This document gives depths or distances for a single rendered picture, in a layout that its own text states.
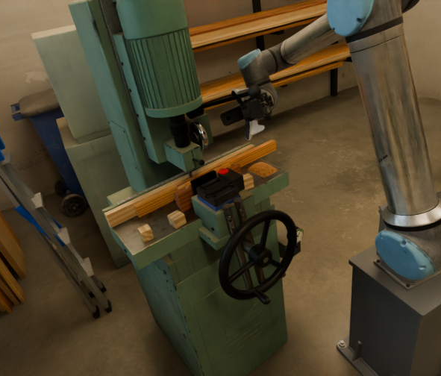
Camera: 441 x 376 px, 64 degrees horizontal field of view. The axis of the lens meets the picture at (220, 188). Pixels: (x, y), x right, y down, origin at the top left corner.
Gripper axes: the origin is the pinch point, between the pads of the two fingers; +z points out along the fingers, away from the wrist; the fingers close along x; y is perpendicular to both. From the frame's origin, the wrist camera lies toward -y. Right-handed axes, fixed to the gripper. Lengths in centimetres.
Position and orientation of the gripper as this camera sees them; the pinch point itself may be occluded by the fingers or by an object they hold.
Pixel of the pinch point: (237, 116)
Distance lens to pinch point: 105.4
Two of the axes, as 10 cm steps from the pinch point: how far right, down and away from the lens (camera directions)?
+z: -3.0, 3.6, -8.8
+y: 9.0, -2.1, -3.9
